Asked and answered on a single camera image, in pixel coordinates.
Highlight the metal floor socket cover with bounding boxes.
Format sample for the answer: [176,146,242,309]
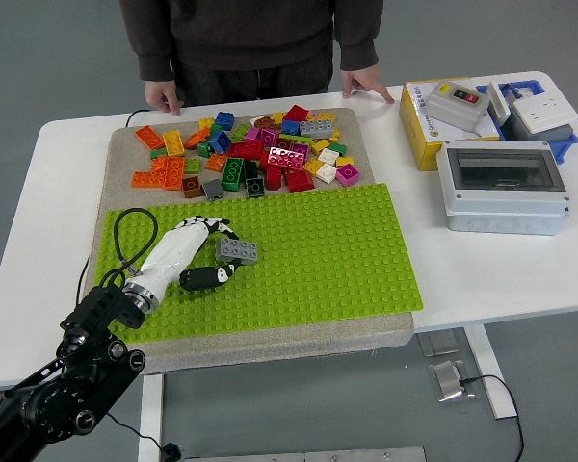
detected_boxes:
[427,358,478,404]

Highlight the red toy brick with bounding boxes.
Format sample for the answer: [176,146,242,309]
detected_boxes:
[282,104,312,124]
[285,167,316,194]
[264,164,284,193]
[227,140,265,162]

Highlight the person's right hand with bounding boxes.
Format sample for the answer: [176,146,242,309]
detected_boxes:
[144,77,184,117]

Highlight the flat metal floor plate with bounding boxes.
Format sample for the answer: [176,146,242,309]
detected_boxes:
[417,329,461,358]

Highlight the person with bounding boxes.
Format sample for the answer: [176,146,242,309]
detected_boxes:
[118,0,384,108]

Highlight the person's left hand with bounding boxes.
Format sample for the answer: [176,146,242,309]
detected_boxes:
[340,65,396,105]

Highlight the white wall socket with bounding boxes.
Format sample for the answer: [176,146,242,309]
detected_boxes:
[509,94,578,137]

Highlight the grey electrical enclosure box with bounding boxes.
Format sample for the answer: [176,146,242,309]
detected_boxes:
[434,139,572,237]

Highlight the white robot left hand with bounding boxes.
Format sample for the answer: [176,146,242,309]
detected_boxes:
[128,216,245,302]

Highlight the grey-brown mat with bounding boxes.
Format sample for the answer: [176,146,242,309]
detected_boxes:
[81,107,416,376]

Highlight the white switch plate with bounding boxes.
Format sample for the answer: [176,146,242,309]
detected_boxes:
[485,81,513,128]

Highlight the blue plastic bin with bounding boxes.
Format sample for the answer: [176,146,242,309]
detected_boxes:
[476,78,578,167]

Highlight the small white plastic part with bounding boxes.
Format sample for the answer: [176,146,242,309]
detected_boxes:
[505,82,537,104]

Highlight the grey push-button switch box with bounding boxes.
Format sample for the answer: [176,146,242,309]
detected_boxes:
[424,80,491,134]

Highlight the white table leg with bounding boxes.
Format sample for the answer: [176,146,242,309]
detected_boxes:
[463,325,517,421]
[137,372,167,462]

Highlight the yellow cardboard box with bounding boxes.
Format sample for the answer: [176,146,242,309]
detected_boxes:
[398,79,503,172]

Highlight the green studded baseplate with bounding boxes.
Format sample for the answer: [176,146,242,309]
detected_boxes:
[93,183,425,344]

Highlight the long metal floor plate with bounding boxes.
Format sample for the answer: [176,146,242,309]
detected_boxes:
[185,446,428,462]

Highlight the pink brick with white studs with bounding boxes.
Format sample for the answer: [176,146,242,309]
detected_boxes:
[267,147,309,172]

